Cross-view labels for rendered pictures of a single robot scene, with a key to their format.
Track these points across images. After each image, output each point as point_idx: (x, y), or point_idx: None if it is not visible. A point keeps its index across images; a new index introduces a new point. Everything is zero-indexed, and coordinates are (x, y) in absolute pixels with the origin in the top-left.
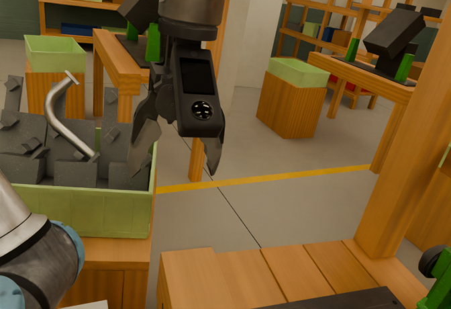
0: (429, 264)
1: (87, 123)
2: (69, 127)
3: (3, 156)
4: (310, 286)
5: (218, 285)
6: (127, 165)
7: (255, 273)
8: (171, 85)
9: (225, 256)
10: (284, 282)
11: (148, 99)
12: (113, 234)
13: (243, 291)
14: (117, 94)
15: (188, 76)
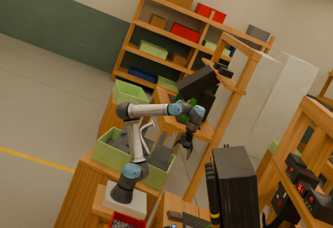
0: None
1: (151, 141)
2: (144, 141)
3: (118, 143)
4: (209, 220)
5: (179, 204)
6: (160, 162)
7: (193, 209)
8: (184, 138)
9: (185, 202)
10: (201, 216)
11: (179, 139)
12: (147, 184)
13: (186, 210)
14: (166, 134)
15: (187, 138)
